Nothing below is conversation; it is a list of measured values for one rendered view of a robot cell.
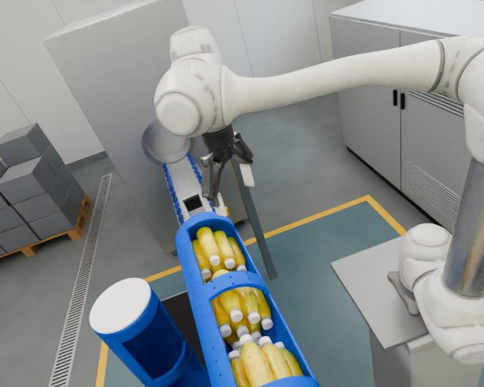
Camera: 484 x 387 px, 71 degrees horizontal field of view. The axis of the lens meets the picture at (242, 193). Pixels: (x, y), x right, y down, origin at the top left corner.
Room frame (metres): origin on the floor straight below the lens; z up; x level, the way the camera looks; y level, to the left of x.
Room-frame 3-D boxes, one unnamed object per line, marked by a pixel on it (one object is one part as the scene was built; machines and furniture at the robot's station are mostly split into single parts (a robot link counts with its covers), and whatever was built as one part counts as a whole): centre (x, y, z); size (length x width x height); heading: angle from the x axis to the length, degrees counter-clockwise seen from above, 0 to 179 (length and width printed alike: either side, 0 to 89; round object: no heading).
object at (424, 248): (0.66, -0.49, 1.18); 0.18 x 0.16 x 0.22; 166
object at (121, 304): (1.06, 0.66, 1.03); 0.28 x 0.28 x 0.01
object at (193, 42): (0.74, 0.00, 1.93); 0.13 x 0.11 x 0.16; 167
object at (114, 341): (1.06, 0.66, 0.59); 0.28 x 0.28 x 0.88
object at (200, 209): (1.64, 0.28, 1.00); 0.10 x 0.04 x 0.15; 98
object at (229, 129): (0.74, 0.01, 1.75); 0.08 x 0.07 x 0.09; 137
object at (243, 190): (1.84, -0.02, 0.85); 0.06 x 0.06 x 1.70; 8
